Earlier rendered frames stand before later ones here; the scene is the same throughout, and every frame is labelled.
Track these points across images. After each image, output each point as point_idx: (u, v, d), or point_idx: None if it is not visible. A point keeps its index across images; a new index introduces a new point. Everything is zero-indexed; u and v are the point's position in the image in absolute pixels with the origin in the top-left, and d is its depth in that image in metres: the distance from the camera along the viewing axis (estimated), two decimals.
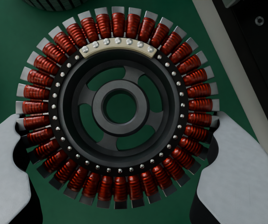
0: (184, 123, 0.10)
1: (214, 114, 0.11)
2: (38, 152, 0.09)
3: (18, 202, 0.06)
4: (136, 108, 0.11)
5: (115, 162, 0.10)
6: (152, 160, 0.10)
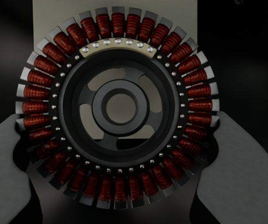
0: (184, 123, 0.10)
1: (214, 114, 0.11)
2: (38, 152, 0.09)
3: (18, 202, 0.06)
4: (136, 108, 0.11)
5: (115, 162, 0.10)
6: (152, 160, 0.10)
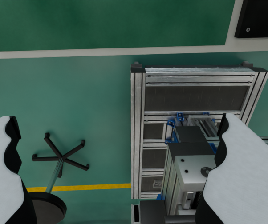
0: None
1: (223, 115, 0.10)
2: None
3: (11, 205, 0.06)
4: None
5: None
6: None
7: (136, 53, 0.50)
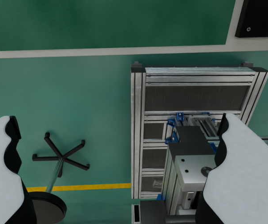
0: None
1: (223, 115, 0.10)
2: None
3: (11, 205, 0.06)
4: None
5: None
6: None
7: (136, 53, 0.50)
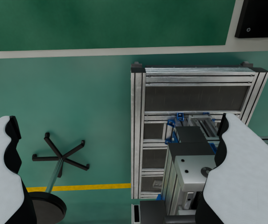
0: None
1: (223, 115, 0.10)
2: None
3: (11, 205, 0.06)
4: None
5: None
6: None
7: (136, 53, 0.50)
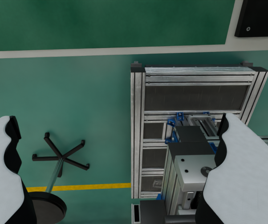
0: None
1: (223, 115, 0.10)
2: None
3: (11, 205, 0.06)
4: None
5: None
6: None
7: (136, 53, 0.50)
